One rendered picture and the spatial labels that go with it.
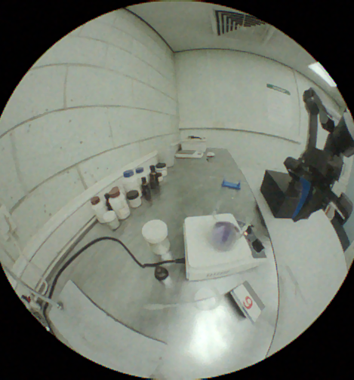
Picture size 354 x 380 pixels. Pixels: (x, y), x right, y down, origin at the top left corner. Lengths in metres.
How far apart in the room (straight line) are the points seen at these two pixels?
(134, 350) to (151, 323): 0.09
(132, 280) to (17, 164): 0.47
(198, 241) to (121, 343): 0.28
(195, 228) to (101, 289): 0.28
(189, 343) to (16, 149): 0.62
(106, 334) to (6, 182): 0.46
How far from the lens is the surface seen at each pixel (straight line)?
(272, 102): 1.91
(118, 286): 0.32
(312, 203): 0.25
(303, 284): 0.42
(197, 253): 0.21
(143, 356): 0.31
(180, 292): 0.28
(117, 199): 0.40
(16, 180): 0.47
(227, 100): 1.70
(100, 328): 0.33
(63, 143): 0.49
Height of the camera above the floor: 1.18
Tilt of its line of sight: 31 degrees down
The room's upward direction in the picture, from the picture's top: 5 degrees counter-clockwise
